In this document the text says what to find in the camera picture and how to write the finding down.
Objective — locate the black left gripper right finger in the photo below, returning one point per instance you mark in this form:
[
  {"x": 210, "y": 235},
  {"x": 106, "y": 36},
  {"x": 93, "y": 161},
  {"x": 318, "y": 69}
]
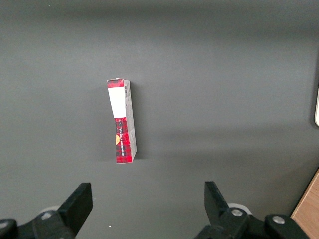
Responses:
[{"x": 219, "y": 214}]

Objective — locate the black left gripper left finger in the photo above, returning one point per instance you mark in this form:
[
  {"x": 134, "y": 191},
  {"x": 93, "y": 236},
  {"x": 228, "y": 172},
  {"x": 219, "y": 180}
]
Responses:
[{"x": 74, "y": 206}]

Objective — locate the beige rectangular tray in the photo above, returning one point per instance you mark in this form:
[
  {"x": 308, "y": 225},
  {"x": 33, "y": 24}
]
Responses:
[{"x": 317, "y": 107}]

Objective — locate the red and grey carton box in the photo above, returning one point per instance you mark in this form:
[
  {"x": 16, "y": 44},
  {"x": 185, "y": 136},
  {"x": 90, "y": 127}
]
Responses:
[{"x": 122, "y": 139}]

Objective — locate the wooden two-drawer cabinet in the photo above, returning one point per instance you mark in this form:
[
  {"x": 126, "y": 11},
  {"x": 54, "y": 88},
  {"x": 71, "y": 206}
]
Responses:
[{"x": 309, "y": 211}]

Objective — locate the dark grey table mat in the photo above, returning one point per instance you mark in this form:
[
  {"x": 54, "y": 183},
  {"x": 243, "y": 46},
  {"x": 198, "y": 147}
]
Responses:
[{"x": 199, "y": 74}]

